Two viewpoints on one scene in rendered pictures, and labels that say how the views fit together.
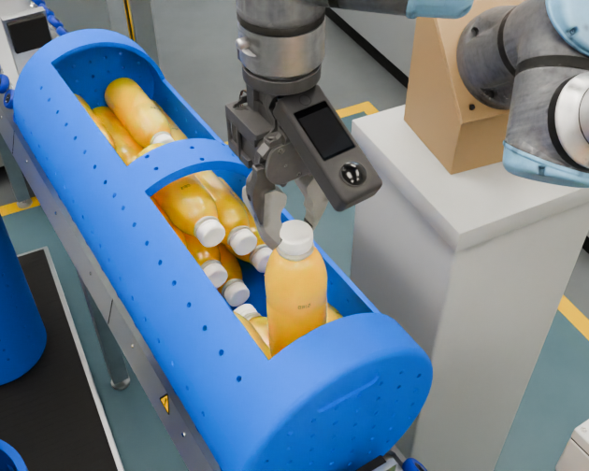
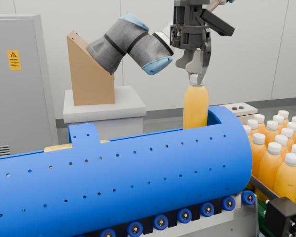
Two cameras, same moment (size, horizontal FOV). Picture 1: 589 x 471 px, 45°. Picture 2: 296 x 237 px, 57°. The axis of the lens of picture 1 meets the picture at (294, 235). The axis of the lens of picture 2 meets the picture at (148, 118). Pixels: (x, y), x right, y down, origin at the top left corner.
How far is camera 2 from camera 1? 0.98 m
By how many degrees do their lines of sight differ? 66
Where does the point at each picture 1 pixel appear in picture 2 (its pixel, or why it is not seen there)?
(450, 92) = (103, 72)
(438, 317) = not seen: hidden behind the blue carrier
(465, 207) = (133, 104)
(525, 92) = (144, 45)
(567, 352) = not seen: hidden behind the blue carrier
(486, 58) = (110, 53)
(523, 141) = (158, 56)
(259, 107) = (190, 23)
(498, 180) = (123, 98)
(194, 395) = (215, 165)
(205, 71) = not seen: outside the picture
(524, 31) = (125, 34)
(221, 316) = (195, 131)
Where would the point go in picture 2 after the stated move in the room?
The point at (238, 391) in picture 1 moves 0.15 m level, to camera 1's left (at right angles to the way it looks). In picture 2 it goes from (229, 138) to (232, 168)
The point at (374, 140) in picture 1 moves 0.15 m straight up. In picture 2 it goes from (82, 112) to (78, 72)
